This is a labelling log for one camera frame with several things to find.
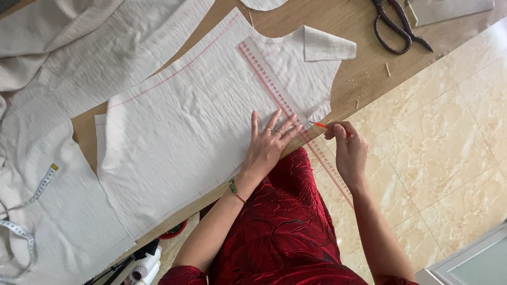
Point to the cut white garment fabric piece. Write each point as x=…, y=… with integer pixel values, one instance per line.
x=190, y=126

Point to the red textured dress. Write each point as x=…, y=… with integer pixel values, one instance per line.
x=277, y=233

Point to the person's left hand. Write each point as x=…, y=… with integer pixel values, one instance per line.
x=264, y=147

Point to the person's right hand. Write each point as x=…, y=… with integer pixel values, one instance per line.
x=350, y=156

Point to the red round container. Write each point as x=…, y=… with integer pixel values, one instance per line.
x=174, y=230

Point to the dark tailor scissors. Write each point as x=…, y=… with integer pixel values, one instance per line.
x=396, y=27

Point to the large white fabric sheet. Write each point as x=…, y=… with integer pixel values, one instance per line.
x=59, y=118

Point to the white fabric scrap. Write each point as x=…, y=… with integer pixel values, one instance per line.
x=263, y=4

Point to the black tool under table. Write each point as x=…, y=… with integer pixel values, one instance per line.
x=122, y=263

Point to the person's right fingers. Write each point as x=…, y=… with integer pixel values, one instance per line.
x=336, y=131

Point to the white thread spool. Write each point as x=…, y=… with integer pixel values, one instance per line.
x=145, y=267

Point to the clear plastic ruler red markings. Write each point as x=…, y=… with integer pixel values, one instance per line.
x=277, y=95

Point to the white framed glass door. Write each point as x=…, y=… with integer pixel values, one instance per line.
x=467, y=261

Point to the white measuring tape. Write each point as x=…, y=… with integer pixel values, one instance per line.
x=27, y=213

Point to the red pencil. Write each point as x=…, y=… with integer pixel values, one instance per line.
x=323, y=126

